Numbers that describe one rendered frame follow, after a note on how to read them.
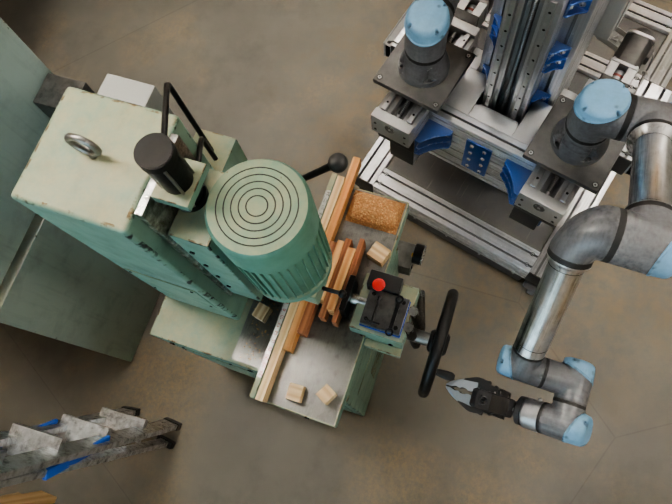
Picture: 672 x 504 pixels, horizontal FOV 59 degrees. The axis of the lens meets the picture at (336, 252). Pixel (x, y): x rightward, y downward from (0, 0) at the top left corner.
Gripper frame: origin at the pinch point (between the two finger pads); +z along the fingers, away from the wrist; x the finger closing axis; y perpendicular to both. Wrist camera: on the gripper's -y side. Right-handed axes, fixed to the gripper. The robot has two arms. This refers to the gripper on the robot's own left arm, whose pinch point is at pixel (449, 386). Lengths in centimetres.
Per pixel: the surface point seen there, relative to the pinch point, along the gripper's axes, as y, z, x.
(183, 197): -93, 7, 12
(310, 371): -31.6, 20.7, -8.3
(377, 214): -30.2, 18.2, 34.4
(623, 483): 98, -27, -10
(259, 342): -31, 41, -6
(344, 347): -28.2, 15.9, -0.1
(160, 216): -91, 14, 8
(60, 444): -50, 79, -50
